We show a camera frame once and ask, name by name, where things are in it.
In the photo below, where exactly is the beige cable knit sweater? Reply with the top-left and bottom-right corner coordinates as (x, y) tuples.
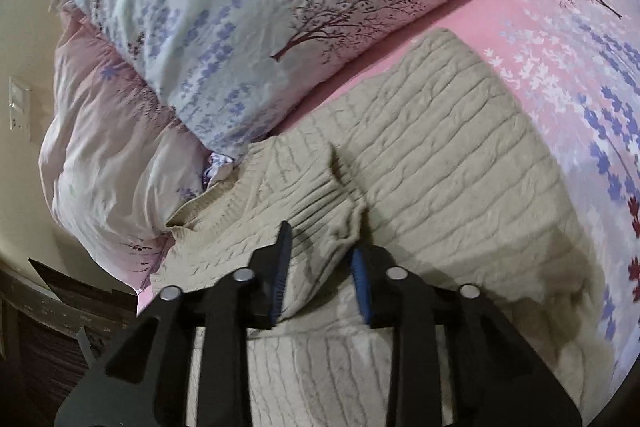
(152, 29), (613, 426)

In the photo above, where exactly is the dark wooden nightstand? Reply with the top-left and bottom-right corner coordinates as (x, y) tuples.
(1, 260), (137, 426)

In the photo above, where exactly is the left floral pillow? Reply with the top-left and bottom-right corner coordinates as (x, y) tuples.
(39, 0), (232, 293)

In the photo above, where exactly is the pink floral bed sheet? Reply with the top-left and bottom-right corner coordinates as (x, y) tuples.
(134, 0), (640, 427)

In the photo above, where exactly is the white wall switch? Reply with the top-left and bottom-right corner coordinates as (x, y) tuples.
(8, 77), (32, 142)

